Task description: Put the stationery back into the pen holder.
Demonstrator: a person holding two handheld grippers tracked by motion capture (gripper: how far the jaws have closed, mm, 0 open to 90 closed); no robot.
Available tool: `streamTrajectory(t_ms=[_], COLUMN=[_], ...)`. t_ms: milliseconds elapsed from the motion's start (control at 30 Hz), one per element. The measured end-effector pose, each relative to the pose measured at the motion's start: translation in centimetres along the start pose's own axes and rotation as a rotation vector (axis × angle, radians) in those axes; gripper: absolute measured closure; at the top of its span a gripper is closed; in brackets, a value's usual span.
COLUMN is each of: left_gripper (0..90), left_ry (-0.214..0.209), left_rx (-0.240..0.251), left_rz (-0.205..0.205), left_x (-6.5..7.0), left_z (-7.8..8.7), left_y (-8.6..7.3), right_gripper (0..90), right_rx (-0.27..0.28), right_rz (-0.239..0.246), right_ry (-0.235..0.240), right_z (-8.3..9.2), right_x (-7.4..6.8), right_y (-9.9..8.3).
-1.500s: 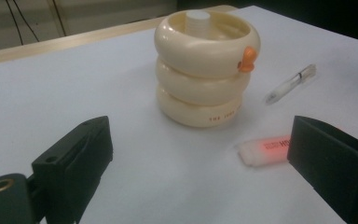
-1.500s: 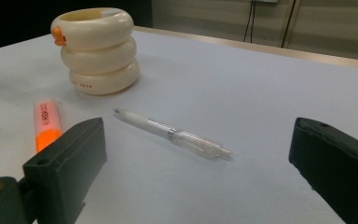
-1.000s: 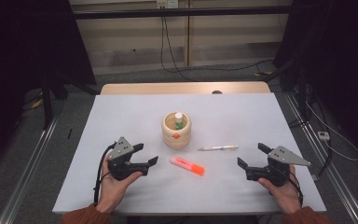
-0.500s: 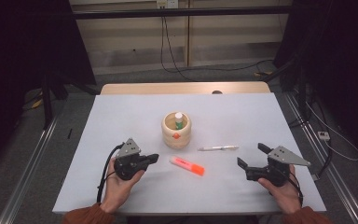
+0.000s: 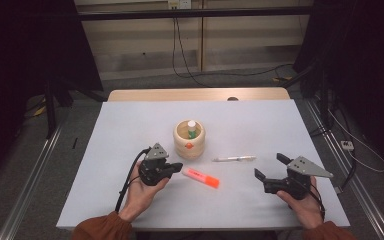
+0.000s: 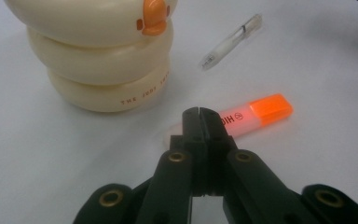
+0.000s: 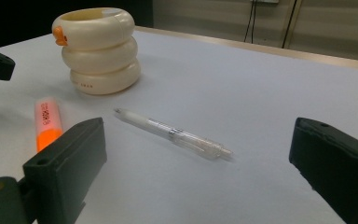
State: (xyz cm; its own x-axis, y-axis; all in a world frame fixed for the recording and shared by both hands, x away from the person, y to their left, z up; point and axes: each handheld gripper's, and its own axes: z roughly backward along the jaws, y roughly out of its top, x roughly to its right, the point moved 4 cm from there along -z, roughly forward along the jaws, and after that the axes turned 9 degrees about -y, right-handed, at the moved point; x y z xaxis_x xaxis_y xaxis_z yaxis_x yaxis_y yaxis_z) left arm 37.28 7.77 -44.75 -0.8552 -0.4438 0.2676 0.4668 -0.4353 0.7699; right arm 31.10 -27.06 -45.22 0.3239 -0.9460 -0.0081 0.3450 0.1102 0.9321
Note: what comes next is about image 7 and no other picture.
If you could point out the cream ringed pen holder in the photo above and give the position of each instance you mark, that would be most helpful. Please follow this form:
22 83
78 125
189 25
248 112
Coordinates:
101 59

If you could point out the black curtain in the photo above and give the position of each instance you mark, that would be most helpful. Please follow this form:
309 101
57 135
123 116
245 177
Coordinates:
18 18

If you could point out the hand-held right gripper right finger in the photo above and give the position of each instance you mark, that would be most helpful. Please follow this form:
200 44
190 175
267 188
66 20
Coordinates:
338 168

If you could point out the orange highlighter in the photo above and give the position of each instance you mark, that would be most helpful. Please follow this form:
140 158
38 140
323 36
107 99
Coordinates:
47 121

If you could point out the clear white pen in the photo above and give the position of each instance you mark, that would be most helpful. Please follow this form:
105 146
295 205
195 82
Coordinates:
174 133

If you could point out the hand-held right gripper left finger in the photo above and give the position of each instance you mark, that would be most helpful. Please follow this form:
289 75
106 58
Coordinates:
65 168

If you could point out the white table mat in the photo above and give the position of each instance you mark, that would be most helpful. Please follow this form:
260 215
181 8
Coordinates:
230 102

